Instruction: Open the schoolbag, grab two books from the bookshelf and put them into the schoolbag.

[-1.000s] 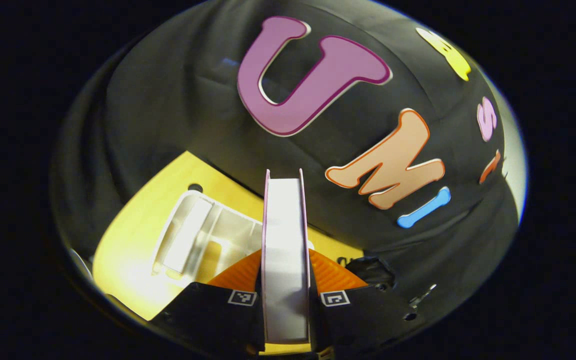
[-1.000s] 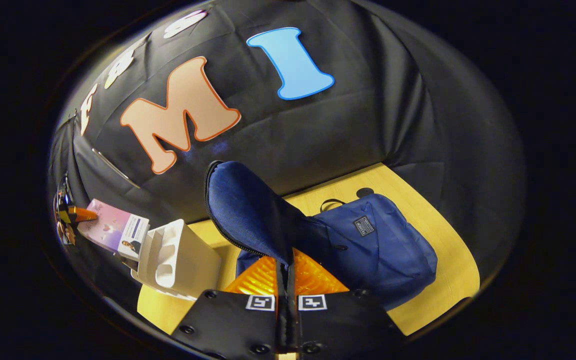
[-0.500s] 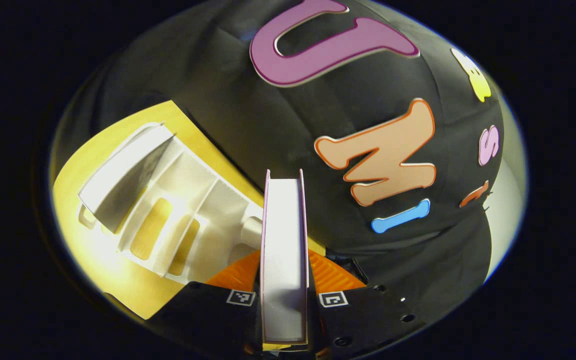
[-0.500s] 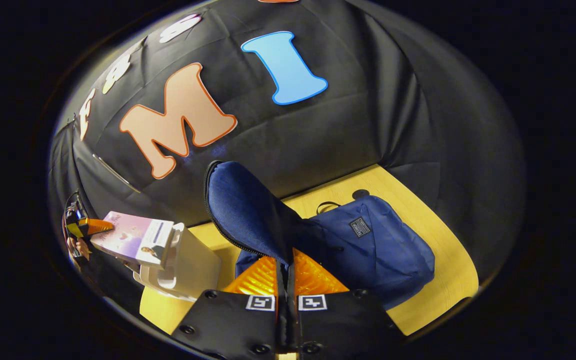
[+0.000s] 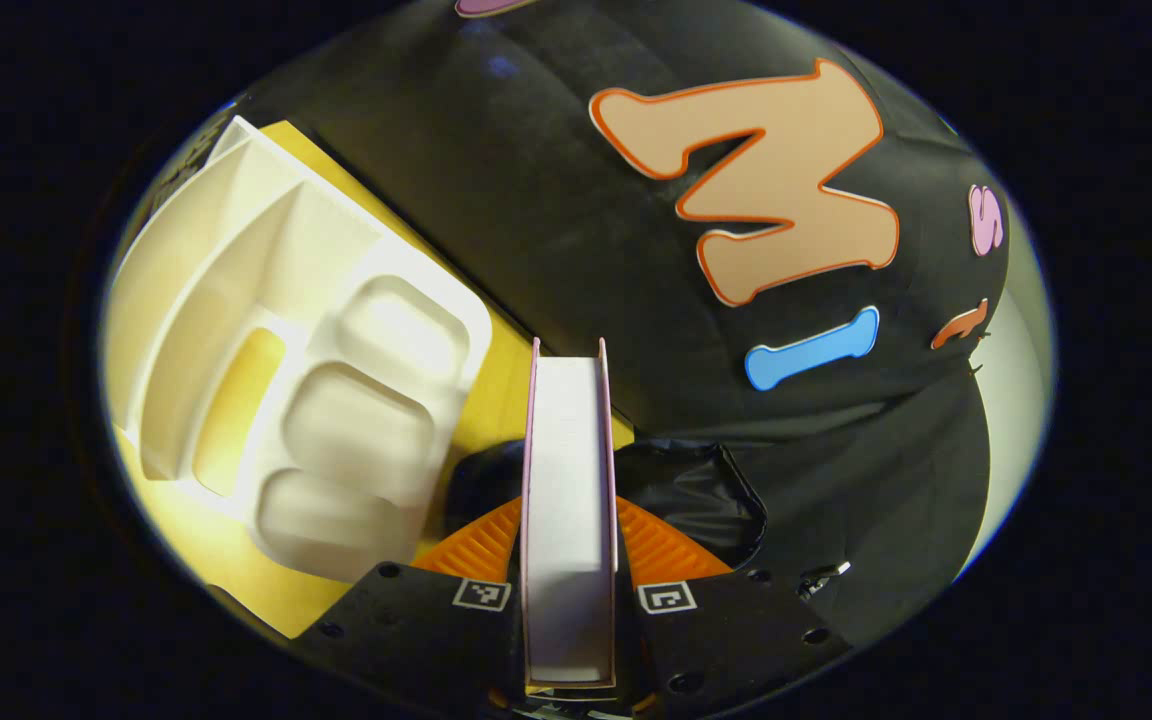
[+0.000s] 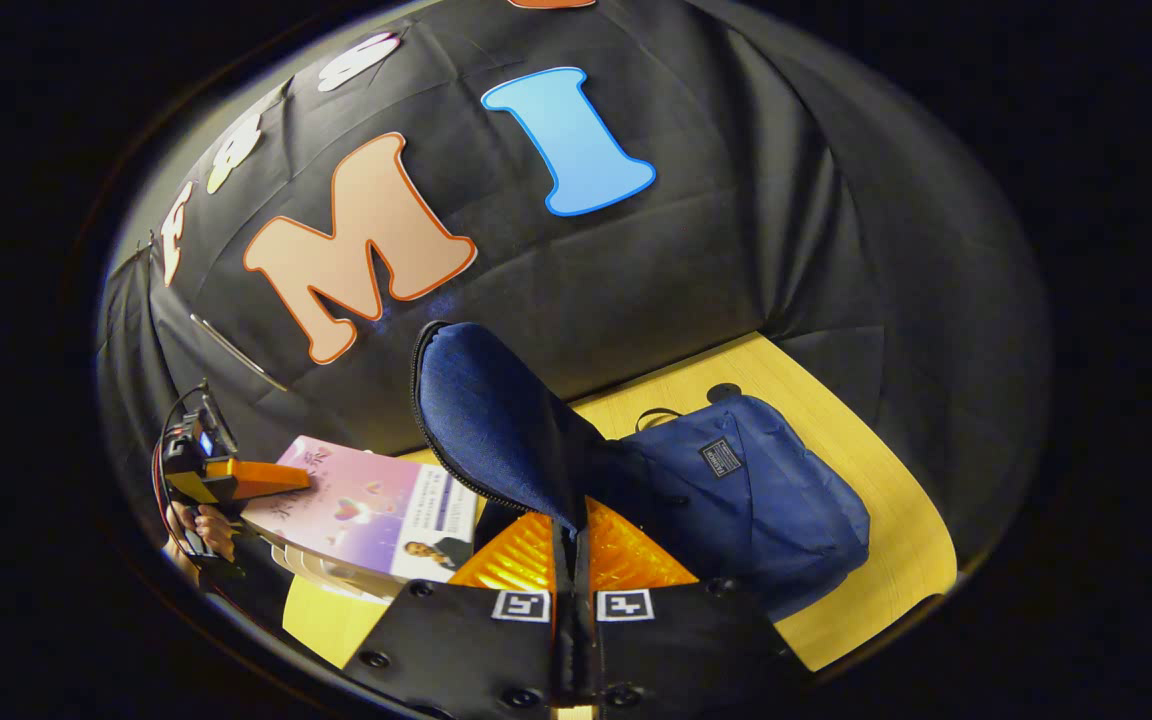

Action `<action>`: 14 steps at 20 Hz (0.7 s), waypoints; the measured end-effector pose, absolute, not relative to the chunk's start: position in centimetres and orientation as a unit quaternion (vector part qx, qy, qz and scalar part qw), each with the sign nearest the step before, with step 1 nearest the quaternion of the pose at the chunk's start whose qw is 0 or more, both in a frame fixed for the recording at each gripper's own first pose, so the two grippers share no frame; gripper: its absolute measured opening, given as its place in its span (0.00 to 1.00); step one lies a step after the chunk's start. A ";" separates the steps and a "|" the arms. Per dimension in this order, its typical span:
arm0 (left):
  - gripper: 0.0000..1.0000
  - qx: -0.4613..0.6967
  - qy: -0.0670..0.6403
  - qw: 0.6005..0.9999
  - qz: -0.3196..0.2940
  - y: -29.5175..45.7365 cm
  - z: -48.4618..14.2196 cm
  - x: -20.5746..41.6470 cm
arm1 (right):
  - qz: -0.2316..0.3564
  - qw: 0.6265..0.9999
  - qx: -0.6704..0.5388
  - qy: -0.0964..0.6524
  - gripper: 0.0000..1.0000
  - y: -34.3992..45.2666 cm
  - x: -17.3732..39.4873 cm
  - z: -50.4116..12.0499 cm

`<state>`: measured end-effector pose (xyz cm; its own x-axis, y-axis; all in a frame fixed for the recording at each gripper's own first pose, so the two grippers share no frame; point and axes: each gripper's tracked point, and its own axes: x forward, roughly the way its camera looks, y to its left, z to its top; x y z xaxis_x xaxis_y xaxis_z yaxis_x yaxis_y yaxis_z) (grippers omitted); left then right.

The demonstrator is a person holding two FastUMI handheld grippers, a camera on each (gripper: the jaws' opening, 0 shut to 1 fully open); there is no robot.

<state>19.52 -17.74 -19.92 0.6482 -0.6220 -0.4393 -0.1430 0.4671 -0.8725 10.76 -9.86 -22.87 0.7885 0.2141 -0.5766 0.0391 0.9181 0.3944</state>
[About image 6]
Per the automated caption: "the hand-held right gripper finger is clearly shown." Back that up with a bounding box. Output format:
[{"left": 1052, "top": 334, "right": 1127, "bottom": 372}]
[
  {"left": 341, "top": 512, "right": 575, "bottom": 713},
  {"left": 581, "top": 500, "right": 807, "bottom": 711}
]

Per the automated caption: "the pink book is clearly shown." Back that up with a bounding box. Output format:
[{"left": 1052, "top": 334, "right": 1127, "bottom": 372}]
[{"left": 241, "top": 435, "right": 482, "bottom": 586}]

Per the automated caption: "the white plastic bookshelf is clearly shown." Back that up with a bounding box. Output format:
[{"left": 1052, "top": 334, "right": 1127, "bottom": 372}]
[{"left": 271, "top": 540, "right": 407, "bottom": 604}]

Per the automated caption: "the blue schoolbag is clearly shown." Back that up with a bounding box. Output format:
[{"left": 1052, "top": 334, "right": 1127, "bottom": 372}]
[{"left": 411, "top": 320, "right": 872, "bottom": 621}]

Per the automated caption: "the black backdrop cloth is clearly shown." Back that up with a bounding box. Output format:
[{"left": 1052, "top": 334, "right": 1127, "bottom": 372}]
[{"left": 96, "top": 0, "right": 1052, "bottom": 561}]

